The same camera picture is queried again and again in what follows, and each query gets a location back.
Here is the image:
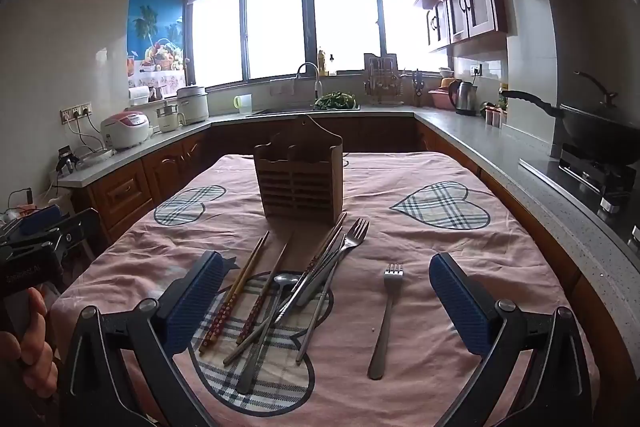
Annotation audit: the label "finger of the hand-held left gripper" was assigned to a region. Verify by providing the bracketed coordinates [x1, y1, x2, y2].
[10, 204, 63, 238]
[47, 208, 103, 268]

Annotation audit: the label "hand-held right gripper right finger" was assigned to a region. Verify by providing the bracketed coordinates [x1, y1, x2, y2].
[429, 252, 596, 427]

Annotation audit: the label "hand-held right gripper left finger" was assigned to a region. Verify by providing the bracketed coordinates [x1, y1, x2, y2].
[57, 249, 236, 427]

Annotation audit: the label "red dotted wooden chopstick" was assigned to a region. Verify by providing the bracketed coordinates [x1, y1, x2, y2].
[198, 234, 266, 354]
[210, 231, 271, 350]

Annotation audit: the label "wooden utensil holder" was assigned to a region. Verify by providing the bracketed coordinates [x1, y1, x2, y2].
[252, 114, 346, 226]

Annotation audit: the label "person's left hand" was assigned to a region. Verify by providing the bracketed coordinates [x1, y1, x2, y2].
[0, 288, 59, 401]

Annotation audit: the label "pink plaid heart tablecloth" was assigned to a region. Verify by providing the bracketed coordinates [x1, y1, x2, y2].
[50, 152, 601, 427]

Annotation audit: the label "pile of chopsticks and cutlery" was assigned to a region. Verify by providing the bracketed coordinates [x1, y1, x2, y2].
[222, 227, 346, 366]

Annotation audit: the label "wooden base cabinets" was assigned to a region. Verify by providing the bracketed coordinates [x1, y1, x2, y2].
[72, 114, 640, 408]

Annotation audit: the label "short steel fork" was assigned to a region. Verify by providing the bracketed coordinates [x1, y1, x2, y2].
[367, 263, 405, 381]

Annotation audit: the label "brown red patterned chopstick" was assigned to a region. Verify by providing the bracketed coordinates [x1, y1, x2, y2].
[236, 232, 296, 345]

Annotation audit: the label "steel spoon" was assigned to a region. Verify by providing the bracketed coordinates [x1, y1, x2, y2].
[235, 272, 301, 396]

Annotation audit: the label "pink and white rice cooker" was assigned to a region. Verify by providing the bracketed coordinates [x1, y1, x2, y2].
[100, 111, 152, 151]

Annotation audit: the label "small white electric pot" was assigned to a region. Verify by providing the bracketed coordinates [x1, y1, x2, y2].
[156, 103, 187, 132]

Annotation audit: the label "grey kitchen countertop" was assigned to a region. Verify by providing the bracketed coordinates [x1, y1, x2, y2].
[55, 103, 640, 288]

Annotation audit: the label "large white rice cooker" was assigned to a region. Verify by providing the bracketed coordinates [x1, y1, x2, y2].
[176, 85, 210, 125]

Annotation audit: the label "gas stove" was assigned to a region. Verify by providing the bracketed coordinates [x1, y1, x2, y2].
[520, 142, 640, 248]

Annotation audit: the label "steel electric kettle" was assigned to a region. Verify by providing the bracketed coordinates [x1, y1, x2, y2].
[448, 79, 478, 116]

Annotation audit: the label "kitchen sink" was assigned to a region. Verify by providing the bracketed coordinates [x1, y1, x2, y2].
[252, 104, 361, 116]

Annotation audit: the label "palm and fruit roller blind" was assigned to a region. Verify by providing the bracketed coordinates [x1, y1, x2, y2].
[127, 0, 187, 88]

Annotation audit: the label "black wok with lid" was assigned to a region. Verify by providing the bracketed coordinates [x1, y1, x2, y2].
[501, 72, 640, 160]

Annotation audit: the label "metal dish rack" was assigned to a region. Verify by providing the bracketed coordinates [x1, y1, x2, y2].
[364, 53, 405, 106]

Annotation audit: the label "green leafy vegetables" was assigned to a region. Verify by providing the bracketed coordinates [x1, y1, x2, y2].
[314, 92, 358, 111]

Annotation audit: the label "steel kitchen faucet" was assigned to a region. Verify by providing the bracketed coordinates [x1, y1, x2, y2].
[295, 62, 321, 100]

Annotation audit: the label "kitchen window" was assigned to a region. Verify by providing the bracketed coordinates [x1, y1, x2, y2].
[185, 0, 451, 88]

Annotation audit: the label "black power cable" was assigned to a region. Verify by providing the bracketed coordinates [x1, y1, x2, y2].
[70, 114, 103, 152]

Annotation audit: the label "wall outlet strip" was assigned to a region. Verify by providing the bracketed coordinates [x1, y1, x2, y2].
[61, 103, 93, 124]

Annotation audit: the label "slim handle steel fork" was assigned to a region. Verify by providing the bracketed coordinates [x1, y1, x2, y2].
[295, 227, 366, 365]

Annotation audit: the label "wide handle steel fork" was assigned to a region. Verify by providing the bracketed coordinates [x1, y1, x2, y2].
[296, 218, 371, 308]

